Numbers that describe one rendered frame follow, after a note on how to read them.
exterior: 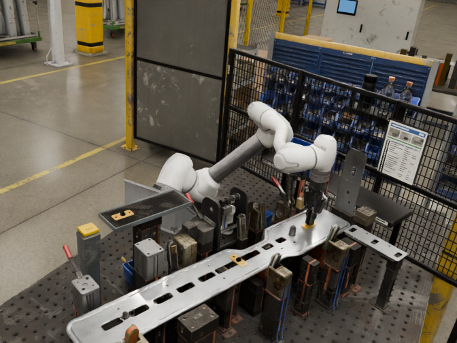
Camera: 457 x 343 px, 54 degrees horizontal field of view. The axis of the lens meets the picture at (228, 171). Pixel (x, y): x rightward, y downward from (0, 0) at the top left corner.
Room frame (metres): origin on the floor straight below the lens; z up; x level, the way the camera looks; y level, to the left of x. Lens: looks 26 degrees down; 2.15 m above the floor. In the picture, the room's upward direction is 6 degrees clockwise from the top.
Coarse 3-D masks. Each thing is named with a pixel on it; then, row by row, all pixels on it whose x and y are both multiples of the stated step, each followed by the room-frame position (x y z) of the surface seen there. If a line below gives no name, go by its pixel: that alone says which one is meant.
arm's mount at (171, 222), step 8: (128, 184) 2.22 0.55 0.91; (136, 184) 2.19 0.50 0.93; (128, 192) 2.22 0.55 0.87; (136, 192) 2.19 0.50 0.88; (144, 192) 2.17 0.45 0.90; (152, 192) 2.15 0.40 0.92; (160, 192) 2.13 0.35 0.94; (128, 200) 2.22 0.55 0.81; (136, 200) 2.19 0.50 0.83; (184, 208) 2.18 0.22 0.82; (168, 216) 2.11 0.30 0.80; (176, 216) 2.10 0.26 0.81; (184, 216) 2.18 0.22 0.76; (192, 216) 2.27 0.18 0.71; (168, 224) 2.11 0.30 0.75; (176, 224) 2.10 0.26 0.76; (168, 232) 2.10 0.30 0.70; (176, 232) 2.10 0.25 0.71
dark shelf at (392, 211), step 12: (264, 156) 2.54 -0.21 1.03; (276, 168) 2.43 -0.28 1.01; (336, 180) 2.30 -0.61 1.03; (336, 192) 2.16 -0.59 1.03; (348, 192) 2.18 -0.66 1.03; (360, 192) 2.19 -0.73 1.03; (372, 192) 2.21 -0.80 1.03; (360, 204) 2.05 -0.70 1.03; (372, 204) 2.07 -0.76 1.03; (384, 204) 2.08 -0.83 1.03; (396, 204) 2.09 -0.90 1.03; (384, 216) 1.95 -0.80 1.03; (396, 216) 1.96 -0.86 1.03; (408, 216) 2.01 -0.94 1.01
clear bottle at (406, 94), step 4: (408, 84) 2.28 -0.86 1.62; (404, 88) 2.30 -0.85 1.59; (408, 88) 2.28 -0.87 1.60; (404, 92) 2.28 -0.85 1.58; (408, 92) 2.27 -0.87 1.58; (400, 96) 2.29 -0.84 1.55; (404, 96) 2.27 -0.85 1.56; (408, 96) 2.27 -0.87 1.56; (408, 100) 2.26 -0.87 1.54; (404, 116) 2.26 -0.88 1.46
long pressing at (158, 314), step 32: (288, 224) 1.84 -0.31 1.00; (320, 224) 1.87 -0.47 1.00; (224, 256) 1.54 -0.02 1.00; (256, 256) 1.56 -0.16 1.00; (288, 256) 1.59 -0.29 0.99; (160, 288) 1.30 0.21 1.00; (192, 288) 1.32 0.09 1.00; (224, 288) 1.34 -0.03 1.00; (96, 320) 1.12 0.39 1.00; (128, 320) 1.13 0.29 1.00; (160, 320) 1.15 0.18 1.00
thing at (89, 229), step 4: (88, 224) 1.44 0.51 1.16; (92, 224) 1.44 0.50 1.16; (80, 228) 1.40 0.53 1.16; (84, 228) 1.41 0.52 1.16; (88, 228) 1.41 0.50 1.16; (92, 228) 1.41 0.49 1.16; (96, 228) 1.41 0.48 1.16; (80, 232) 1.39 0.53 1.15; (84, 232) 1.38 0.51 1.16; (88, 232) 1.38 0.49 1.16; (92, 232) 1.39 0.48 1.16; (96, 232) 1.40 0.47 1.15; (84, 236) 1.37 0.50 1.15
